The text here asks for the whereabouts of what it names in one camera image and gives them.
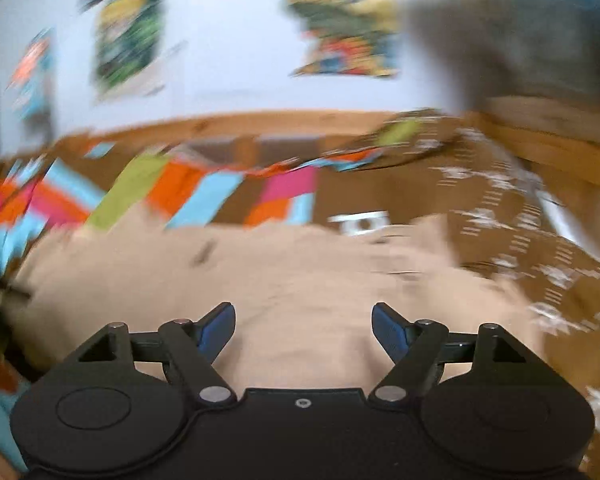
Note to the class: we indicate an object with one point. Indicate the orange blue anime poster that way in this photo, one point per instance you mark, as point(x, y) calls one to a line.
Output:
point(33, 78)

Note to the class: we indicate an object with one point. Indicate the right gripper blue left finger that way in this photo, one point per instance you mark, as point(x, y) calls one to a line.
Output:
point(192, 347)

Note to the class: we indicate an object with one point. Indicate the colourful patchwork brown bedsheet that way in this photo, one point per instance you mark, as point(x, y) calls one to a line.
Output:
point(416, 165)

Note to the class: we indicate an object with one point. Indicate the wooden bed headboard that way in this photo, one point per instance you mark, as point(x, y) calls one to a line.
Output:
point(331, 129)

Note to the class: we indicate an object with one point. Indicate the colourful mushroom wall poster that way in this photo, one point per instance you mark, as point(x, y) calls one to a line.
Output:
point(348, 37)

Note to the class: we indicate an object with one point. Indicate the green anime girl poster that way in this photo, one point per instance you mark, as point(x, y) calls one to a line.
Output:
point(128, 60)

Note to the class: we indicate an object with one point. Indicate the beige hooded zip jacket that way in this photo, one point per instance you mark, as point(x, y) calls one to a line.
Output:
point(303, 294)

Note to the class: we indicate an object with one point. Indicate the silver foil mat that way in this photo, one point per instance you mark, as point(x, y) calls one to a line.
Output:
point(570, 204)

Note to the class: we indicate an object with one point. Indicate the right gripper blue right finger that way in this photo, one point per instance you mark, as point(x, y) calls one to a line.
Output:
point(414, 349)

